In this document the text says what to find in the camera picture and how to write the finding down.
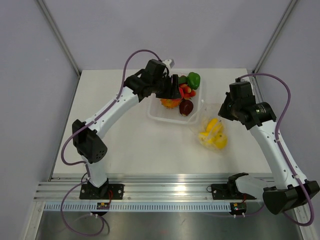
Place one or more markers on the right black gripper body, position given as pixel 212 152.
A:
pixel 229 109

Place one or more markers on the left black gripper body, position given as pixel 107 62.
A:
pixel 163 88

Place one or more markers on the red lychee bunch with leaves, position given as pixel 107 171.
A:
pixel 188 92

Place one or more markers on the dark red plum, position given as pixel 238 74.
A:
pixel 186 107

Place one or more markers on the yellow pear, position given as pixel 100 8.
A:
pixel 215 126

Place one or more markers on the clear zip top bag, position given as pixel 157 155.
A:
pixel 202 117

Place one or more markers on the yellow bell pepper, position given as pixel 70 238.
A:
pixel 207 139

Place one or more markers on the yellow lemon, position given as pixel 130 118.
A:
pixel 220 141

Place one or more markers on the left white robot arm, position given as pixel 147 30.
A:
pixel 88 135

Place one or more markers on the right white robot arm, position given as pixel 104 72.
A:
pixel 291 187

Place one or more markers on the orange spiky horned melon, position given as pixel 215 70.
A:
pixel 170 103

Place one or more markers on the green bell pepper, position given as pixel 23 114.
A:
pixel 193 80

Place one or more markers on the white plastic basket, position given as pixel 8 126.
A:
pixel 156 111

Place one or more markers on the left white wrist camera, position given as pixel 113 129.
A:
pixel 169 63

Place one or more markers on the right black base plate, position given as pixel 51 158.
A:
pixel 221 191

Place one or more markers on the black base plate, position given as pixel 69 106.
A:
pixel 221 191
pixel 113 191

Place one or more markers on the aluminium mounting rail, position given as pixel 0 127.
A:
pixel 137 187

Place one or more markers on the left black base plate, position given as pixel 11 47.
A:
pixel 113 191

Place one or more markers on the white slotted cable duct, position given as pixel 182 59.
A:
pixel 193 207

